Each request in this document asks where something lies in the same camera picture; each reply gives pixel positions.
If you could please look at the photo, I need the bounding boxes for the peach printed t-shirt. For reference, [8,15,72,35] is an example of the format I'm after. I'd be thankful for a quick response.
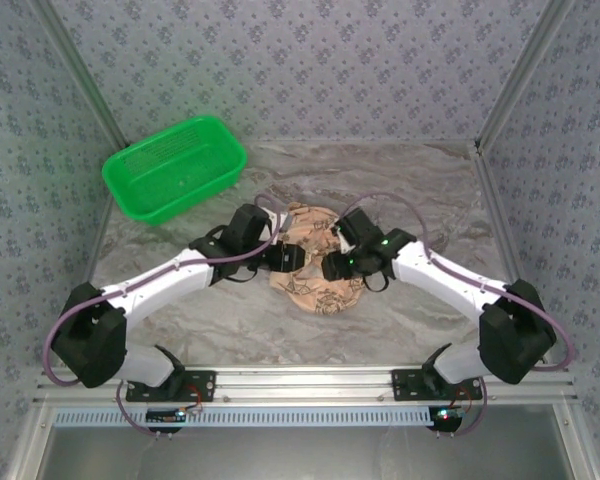
[268,201,369,315]

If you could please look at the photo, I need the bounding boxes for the green plastic basket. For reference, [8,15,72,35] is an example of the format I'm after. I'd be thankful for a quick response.
[101,115,248,226]

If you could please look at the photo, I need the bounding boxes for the grey metal panel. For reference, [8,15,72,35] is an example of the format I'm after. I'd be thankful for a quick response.
[4,403,600,480]

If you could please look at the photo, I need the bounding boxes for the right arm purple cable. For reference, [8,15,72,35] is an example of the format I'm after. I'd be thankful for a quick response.
[346,192,576,372]

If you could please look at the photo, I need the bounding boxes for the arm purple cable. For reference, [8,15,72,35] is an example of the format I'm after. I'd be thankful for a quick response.
[46,193,283,387]
[346,192,576,372]

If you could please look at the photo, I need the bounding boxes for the thin aluminium side rail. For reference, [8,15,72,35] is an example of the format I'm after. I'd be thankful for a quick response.
[77,202,117,301]

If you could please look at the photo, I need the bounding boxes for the aluminium mounting rail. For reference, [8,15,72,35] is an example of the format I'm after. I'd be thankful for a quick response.
[32,364,579,405]

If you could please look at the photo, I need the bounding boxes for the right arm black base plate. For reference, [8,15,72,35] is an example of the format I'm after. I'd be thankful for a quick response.
[391,368,484,403]

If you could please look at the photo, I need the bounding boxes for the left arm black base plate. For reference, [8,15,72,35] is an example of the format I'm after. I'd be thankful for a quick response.
[124,368,217,404]

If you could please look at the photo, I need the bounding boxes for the slotted white cable duct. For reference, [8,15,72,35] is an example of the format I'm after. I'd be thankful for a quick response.
[53,405,444,429]

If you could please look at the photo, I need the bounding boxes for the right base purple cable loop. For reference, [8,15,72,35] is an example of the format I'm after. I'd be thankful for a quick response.
[452,377,490,437]

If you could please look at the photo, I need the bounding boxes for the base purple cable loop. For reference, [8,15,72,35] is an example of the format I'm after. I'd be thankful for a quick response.
[114,380,161,439]
[452,377,490,437]

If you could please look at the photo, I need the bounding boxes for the aluminium frame post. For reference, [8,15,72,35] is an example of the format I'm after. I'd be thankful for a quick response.
[29,0,131,147]
[473,0,577,151]

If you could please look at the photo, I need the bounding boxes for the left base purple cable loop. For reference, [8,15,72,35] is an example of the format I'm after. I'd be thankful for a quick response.
[114,380,161,439]

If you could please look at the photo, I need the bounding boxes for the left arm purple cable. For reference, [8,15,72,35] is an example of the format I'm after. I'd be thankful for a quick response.
[46,193,283,387]

